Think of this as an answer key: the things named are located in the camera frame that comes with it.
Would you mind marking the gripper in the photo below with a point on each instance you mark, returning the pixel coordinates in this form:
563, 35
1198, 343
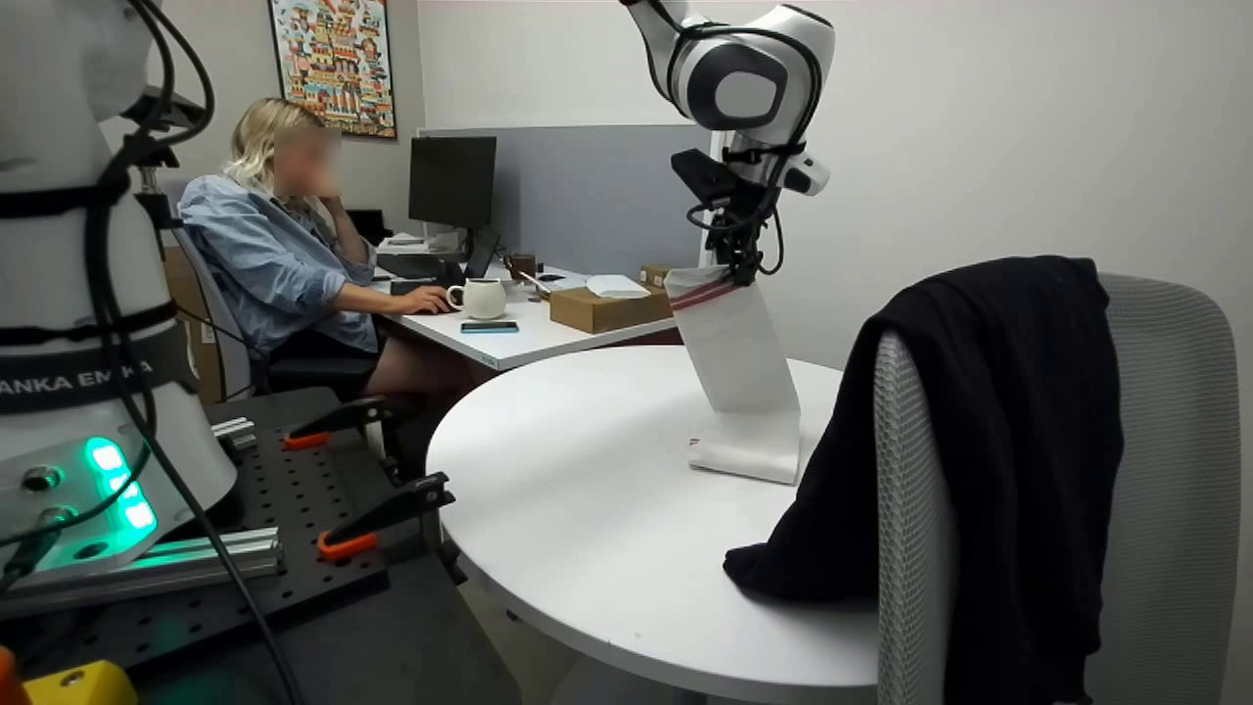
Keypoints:
752, 208

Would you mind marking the white towel with red stripe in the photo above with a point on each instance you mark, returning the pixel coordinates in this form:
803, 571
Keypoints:
739, 362

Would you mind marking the small cardboard box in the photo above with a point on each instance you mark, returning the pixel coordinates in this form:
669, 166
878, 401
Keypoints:
654, 275

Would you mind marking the white paper sheet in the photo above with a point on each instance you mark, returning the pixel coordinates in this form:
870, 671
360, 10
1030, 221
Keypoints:
617, 286

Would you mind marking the grey partition panel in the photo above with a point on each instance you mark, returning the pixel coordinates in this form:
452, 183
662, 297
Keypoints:
587, 196

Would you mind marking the flat cardboard box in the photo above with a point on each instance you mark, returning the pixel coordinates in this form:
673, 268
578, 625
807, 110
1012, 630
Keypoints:
602, 310

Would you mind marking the brown cup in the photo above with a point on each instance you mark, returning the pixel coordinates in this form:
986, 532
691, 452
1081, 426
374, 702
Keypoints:
522, 265

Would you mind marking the white desk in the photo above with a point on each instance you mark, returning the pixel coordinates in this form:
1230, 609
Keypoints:
529, 338

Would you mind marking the black tablet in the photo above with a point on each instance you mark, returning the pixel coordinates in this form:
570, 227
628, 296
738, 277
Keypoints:
483, 255

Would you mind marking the white mug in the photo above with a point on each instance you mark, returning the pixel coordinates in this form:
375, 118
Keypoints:
484, 299

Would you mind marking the black smartphone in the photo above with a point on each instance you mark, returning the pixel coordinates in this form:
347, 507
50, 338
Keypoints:
489, 327

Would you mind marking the black monitor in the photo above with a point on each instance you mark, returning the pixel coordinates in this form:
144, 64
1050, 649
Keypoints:
452, 181

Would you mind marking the black keyboard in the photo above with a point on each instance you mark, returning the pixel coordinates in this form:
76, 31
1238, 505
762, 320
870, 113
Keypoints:
416, 287

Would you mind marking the black garment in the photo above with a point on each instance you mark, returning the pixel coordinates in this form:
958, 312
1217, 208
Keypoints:
1008, 441

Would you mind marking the colourful framed poster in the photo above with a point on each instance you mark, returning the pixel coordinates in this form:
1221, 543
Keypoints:
335, 64

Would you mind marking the black clamp with orange tips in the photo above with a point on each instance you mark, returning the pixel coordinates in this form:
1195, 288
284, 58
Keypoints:
343, 416
392, 509

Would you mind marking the dark office chair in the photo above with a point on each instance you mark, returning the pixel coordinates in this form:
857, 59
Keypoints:
313, 372

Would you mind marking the person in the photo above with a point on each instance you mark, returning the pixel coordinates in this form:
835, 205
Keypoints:
264, 264

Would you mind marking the grey mesh office chair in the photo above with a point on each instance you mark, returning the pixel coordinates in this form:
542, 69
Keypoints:
1175, 470

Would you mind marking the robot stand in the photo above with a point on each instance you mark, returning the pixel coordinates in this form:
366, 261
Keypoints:
323, 509

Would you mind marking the small silver block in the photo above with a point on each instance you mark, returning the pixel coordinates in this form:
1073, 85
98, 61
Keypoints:
235, 433

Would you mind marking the tall cardboard box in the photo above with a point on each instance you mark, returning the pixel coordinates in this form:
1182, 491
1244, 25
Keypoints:
191, 333

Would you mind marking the yellow block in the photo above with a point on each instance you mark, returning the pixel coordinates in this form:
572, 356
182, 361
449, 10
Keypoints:
83, 685

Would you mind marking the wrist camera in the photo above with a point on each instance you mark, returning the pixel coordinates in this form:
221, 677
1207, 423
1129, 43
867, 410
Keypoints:
703, 176

